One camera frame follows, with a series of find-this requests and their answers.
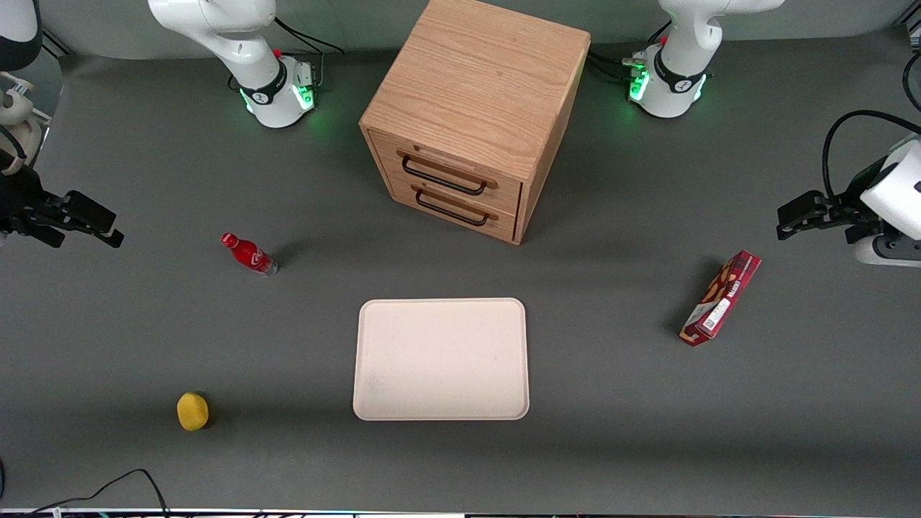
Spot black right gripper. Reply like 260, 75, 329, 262
0, 165, 125, 250

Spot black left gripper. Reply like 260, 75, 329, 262
776, 158, 902, 247

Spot red coke bottle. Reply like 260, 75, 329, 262
221, 232, 278, 278

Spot beige rectangular tray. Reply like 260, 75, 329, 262
353, 297, 530, 422

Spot beige round stand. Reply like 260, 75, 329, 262
0, 72, 41, 175

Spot red tartan cookie box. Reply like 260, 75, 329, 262
679, 250, 762, 347

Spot yellow lemon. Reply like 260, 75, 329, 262
177, 392, 210, 432

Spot wooden drawer front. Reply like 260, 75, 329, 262
387, 173, 520, 242
368, 132, 524, 217

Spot oak wooden drawer cabinet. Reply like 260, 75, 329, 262
358, 0, 592, 246

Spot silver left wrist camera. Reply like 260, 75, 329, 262
853, 233, 921, 268

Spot black looped gripper cable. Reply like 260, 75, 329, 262
822, 109, 921, 203

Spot black hanging cable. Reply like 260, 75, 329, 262
902, 50, 921, 113

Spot black cable on table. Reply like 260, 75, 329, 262
0, 468, 171, 518

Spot black arm base cables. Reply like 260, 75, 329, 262
272, 16, 347, 91
586, 20, 673, 85

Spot black metal drawer handle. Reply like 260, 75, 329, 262
414, 188, 491, 228
401, 154, 489, 197

